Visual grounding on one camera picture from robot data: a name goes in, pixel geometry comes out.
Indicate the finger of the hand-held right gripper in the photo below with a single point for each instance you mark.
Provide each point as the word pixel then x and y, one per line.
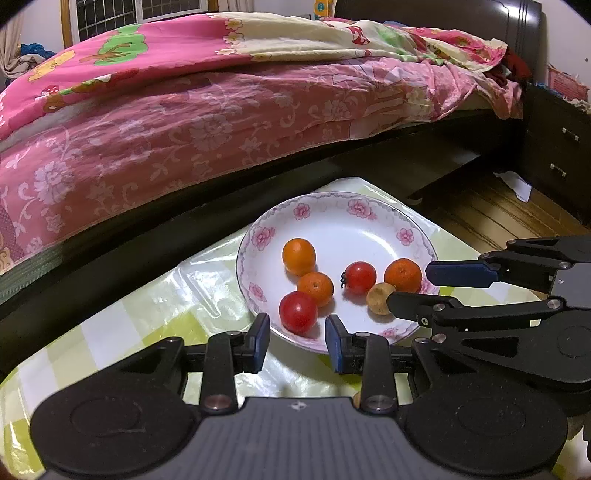
pixel 461 273
pixel 406 304

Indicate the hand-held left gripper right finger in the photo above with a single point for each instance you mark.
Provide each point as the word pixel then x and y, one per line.
pixel 334 344

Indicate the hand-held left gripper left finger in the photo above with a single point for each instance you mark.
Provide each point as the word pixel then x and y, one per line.
pixel 261 341

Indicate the small orange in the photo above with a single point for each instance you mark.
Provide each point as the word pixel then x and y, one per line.
pixel 299 255
pixel 403 275
pixel 316 288

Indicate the red tomato with stem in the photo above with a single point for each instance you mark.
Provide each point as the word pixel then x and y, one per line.
pixel 361 277

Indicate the white floral plate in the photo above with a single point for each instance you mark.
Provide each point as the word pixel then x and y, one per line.
pixel 341 235

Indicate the white paper scrap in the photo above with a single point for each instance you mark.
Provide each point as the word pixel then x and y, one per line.
pixel 515 184

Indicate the dark nightstand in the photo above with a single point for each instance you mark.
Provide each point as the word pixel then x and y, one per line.
pixel 554 138

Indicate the dark red cloth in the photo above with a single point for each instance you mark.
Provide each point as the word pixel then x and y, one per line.
pixel 515 64

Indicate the pink basket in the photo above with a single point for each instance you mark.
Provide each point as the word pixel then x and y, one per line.
pixel 565 83

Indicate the pink floral blanket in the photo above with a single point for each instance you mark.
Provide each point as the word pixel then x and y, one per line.
pixel 184 115

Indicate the grey mattress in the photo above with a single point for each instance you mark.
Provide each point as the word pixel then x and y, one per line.
pixel 27 272

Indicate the dark wooden headboard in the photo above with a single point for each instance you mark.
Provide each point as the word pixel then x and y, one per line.
pixel 438 14

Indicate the yellow box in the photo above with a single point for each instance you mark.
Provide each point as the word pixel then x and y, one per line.
pixel 323 8

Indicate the window with grille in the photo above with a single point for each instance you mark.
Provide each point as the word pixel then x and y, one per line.
pixel 138 11

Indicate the pile of clothes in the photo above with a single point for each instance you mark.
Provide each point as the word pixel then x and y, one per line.
pixel 25 57

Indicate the black bed frame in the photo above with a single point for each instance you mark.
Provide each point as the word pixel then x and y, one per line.
pixel 184 235

